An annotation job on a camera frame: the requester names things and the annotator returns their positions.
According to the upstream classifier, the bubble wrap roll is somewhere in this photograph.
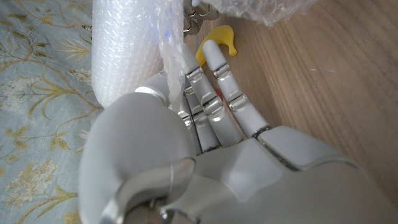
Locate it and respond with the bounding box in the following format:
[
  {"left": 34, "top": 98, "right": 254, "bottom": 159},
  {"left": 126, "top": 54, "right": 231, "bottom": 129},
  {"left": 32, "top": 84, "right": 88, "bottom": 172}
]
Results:
[{"left": 91, "top": 0, "right": 318, "bottom": 113}]

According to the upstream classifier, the yellow toy banana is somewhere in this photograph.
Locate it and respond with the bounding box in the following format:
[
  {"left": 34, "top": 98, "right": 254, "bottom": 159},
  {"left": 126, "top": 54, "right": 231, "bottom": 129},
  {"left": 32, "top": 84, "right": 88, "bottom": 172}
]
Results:
[{"left": 195, "top": 24, "right": 238, "bottom": 67}]

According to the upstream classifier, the floral printed backdrop cloth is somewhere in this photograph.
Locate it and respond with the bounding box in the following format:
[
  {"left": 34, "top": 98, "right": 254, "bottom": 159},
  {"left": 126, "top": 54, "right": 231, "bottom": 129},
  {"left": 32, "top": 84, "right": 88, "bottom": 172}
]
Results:
[{"left": 0, "top": 0, "right": 106, "bottom": 224}]

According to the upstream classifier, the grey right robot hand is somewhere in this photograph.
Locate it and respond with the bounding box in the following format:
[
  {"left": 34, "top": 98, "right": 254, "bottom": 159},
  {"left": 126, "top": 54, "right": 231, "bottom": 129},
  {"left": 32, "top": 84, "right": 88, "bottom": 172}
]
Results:
[{"left": 182, "top": 0, "right": 220, "bottom": 35}]

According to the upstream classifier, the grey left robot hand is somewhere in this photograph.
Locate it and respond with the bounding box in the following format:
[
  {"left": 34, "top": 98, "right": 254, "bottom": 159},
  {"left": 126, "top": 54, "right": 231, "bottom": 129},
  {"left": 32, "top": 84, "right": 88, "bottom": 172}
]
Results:
[{"left": 77, "top": 39, "right": 398, "bottom": 224}]

